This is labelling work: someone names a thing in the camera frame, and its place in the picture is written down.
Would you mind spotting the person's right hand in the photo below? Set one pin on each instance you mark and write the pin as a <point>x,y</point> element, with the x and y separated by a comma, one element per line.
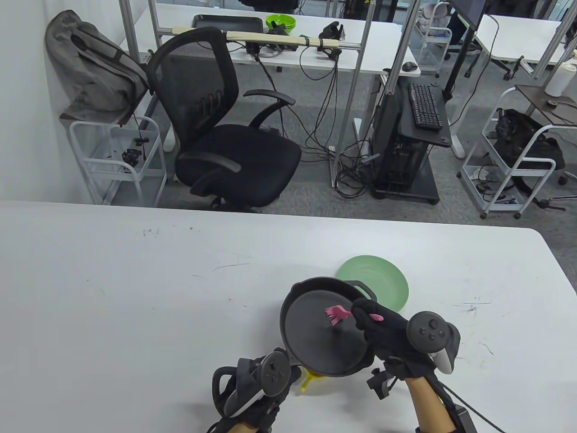
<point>387,333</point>

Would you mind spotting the person's left hand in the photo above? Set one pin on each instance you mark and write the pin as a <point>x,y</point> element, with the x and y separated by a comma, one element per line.
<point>270,408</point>

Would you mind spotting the black cast iron frying pan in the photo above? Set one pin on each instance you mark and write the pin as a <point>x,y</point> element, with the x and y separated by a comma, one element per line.
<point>320,347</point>

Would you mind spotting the person's left forearm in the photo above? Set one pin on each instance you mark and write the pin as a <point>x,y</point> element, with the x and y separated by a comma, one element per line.
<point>243,427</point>

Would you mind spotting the black forearm battery pack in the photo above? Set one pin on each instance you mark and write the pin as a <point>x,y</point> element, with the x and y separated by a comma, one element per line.
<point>464,417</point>

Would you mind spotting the person's right forearm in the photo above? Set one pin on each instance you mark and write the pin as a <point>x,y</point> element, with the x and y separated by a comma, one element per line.
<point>428,406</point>

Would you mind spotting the grey left hand controller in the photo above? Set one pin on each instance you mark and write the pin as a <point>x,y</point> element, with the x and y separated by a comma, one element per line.
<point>275,374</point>

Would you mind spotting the grey hand controller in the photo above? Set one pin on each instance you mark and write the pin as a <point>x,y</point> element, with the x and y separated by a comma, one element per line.
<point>430,333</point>
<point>275,374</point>

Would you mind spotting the grey right hand controller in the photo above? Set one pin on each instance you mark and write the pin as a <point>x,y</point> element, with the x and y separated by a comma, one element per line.
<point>430,333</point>

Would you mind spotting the yellow measuring cup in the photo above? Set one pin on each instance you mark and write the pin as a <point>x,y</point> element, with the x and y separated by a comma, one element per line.
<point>311,379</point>

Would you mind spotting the light green plate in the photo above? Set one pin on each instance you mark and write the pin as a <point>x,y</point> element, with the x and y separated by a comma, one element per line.
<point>383,279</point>

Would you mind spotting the black computer stand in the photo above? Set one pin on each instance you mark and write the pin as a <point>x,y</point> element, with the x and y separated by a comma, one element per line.
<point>405,167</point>

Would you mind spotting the black mesh office chair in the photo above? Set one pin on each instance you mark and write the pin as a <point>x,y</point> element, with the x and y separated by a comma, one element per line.
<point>239,158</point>

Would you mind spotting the black keyboard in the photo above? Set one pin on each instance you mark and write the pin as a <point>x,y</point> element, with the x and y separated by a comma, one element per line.
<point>425,106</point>

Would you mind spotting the black bag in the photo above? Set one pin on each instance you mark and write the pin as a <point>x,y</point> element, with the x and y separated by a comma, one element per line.
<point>523,140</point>

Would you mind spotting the white cart with brown top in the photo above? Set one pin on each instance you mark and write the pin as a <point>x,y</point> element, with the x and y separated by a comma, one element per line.
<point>135,178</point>

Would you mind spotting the black computer mouse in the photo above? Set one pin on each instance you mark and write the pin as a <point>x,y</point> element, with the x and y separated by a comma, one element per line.
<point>409,66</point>

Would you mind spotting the long white desk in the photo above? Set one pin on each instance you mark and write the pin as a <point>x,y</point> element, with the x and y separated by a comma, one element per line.
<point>360,40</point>

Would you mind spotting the small white trolley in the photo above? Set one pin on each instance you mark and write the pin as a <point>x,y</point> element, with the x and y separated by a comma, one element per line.
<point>435,38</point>

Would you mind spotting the white bottle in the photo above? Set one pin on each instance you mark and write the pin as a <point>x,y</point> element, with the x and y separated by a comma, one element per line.
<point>559,79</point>

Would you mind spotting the long wooden bar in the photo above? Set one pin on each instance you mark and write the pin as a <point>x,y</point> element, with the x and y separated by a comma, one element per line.
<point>270,39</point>

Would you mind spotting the white desk with black legs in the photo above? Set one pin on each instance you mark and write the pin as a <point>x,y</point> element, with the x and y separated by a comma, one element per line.
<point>518,40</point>

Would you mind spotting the bright green bowl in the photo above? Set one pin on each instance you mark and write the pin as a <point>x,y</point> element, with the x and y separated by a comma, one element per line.
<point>280,21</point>

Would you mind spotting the large black monitor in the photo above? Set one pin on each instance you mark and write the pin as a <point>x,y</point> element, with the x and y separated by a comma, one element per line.
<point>471,9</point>

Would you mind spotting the black tray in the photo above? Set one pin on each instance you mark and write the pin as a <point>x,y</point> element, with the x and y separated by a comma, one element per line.
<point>227,22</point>

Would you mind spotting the grey backpack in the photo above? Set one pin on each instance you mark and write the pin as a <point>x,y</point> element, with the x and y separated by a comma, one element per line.
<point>90,67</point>

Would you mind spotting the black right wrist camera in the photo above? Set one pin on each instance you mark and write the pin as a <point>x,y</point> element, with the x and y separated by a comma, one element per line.
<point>381,385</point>

